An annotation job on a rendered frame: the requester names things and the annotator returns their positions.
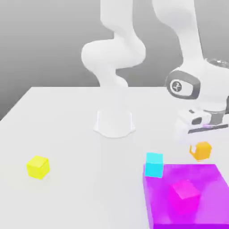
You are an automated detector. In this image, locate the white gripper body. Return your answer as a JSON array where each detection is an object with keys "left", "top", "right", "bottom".
[{"left": 172, "top": 119, "right": 229, "bottom": 145}]

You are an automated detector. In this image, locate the small orange cube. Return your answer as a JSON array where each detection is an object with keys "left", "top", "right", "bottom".
[{"left": 189, "top": 141, "right": 213, "bottom": 162}]

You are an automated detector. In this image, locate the small cyan cube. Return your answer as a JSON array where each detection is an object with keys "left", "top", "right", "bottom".
[{"left": 144, "top": 152, "right": 164, "bottom": 179}]

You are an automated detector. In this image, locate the small magenta cube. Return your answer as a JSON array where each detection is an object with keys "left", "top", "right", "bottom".
[{"left": 169, "top": 179, "right": 201, "bottom": 215}]

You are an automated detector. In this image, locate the small yellow cube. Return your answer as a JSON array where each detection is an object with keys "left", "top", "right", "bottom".
[{"left": 26, "top": 155, "right": 51, "bottom": 180}]

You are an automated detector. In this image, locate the large purple box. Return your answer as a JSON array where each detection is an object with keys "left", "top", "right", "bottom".
[{"left": 142, "top": 163, "right": 229, "bottom": 229}]

